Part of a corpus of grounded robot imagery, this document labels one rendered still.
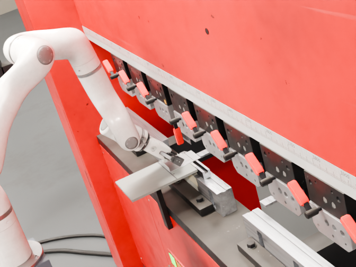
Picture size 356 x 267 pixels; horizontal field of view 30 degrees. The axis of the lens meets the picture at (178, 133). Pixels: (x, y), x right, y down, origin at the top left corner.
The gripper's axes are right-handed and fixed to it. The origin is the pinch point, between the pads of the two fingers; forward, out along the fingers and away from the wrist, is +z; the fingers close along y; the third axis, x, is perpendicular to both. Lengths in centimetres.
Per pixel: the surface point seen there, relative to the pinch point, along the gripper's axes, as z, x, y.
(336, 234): -13, -12, -101
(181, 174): 0.5, 3.1, -8.5
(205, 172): 5.8, -1.8, -13.3
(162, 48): -35, -31, -17
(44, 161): 66, 81, 281
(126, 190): -12.1, 18.1, -2.7
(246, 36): -47, -41, -78
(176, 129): -15.7, -10.7, -17.5
